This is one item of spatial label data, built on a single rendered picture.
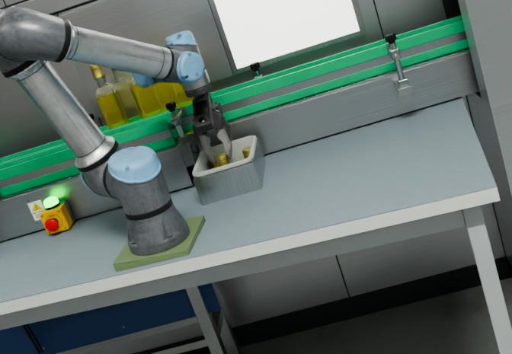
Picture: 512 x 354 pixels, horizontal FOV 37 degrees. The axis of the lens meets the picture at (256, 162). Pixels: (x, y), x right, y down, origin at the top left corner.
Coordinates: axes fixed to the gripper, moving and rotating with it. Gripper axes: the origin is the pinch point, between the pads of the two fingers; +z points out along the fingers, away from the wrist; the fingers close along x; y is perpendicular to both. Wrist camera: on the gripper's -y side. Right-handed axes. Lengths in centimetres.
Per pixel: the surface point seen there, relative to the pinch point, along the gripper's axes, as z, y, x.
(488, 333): 85, 14, -58
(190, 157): 0.6, 11.4, 10.5
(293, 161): 9.5, 8.2, -17.9
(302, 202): 9.4, -25.2, -19.5
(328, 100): -1.3, 20.1, -31.9
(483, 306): 85, 30, -61
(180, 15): -36, 39, 4
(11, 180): -8, 15, 65
